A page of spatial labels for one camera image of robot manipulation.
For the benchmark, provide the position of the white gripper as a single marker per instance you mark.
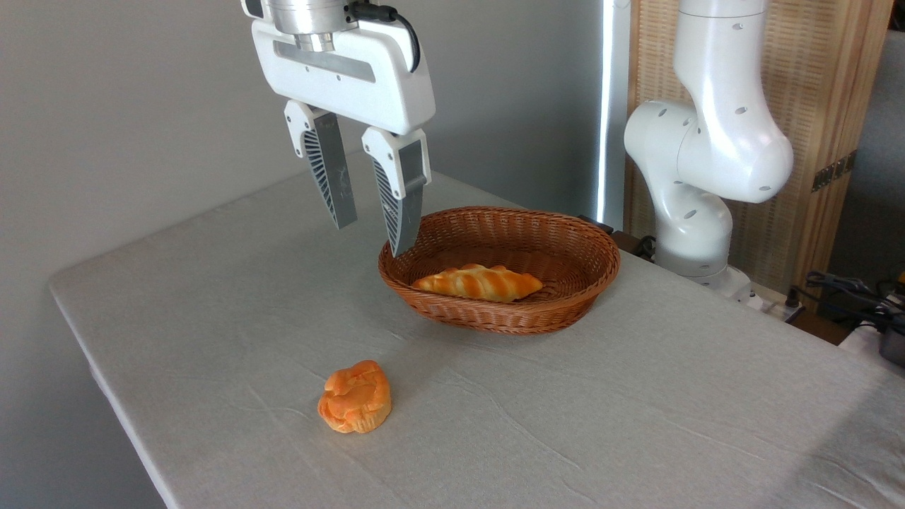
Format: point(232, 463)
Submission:
point(382, 85)

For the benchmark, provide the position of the round orange bread bun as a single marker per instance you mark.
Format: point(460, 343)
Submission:
point(357, 399)

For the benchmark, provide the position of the long striped bread roll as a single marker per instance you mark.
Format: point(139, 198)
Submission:
point(481, 283)

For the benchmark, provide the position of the brown wicker basket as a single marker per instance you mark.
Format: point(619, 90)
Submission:
point(565, 283)

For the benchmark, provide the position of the white vertical light strip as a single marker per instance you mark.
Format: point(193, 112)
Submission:
point(614, 106)

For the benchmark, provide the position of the grey tablecloth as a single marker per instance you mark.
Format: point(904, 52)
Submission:
point(565, 424)

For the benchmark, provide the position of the metal screen hinge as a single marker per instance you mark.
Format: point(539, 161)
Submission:
point(834, 171)

